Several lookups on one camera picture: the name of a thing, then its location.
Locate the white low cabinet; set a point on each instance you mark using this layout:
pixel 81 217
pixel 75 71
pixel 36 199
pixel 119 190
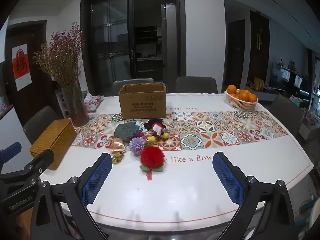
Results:
pixel 265 95

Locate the red and white wall calendar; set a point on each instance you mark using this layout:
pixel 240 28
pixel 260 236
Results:
pixel 22 66

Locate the dried purple flower bouquet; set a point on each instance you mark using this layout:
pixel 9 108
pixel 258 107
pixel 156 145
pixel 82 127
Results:
pixel 62 57

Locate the small gold ornament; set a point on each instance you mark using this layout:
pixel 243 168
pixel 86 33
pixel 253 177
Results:
pixel 117 158

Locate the pile of oranges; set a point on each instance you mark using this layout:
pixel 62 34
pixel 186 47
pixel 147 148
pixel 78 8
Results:
pixel 243 95

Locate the white tile-print tablecloth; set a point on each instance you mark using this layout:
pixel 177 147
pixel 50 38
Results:
pixel 212 132

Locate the yellow packets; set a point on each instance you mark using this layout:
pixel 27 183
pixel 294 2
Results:
pixel 258 83

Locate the dark interior door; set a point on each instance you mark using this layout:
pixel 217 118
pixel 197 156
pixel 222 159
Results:
pixel 236 55

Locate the brown biscuit packet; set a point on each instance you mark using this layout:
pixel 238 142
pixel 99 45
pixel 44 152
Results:
pixel 116 143

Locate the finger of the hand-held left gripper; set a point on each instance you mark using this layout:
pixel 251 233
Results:
pixel 11 149
pixel 37 163

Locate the yellow woven storage box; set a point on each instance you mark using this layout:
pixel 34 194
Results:
pixel 52 140

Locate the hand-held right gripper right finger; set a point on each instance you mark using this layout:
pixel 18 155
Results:
pixel 228 180

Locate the green knitted cloth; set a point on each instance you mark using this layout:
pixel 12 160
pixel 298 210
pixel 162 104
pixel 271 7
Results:
pixel 125 131

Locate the patterned packet near vase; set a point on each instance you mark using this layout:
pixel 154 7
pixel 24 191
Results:
pixel 93 102

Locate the dark sliding glass door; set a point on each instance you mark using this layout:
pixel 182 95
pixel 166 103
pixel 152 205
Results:
pixel 110 42

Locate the white shoe rack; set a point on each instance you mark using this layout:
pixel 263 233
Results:
pixel 61 102

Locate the white plastic fruit basket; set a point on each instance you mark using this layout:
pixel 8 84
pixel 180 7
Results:
pixel 240 106

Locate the purple fabric flower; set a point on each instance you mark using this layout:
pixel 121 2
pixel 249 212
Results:
pixel 137 145

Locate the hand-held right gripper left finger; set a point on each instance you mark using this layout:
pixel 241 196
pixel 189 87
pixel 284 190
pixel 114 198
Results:
pixel 97 177

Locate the red pompom flower clip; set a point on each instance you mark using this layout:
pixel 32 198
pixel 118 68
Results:
pixel 151 155

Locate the grey dining chair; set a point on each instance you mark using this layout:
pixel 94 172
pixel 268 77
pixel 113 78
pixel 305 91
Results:
pixel 287 112
pixel 40 123
pixel 132 85
pixel 196 85

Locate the black plush toy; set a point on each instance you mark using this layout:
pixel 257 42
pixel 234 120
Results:
pixel 155 123

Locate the glass vase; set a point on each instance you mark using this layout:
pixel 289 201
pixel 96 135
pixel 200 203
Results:
pixel 77 107

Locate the brown cardboard box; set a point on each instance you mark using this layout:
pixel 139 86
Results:
pixel 142 105

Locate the grey refrigerator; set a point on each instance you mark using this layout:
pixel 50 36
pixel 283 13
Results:
pixel 171 42

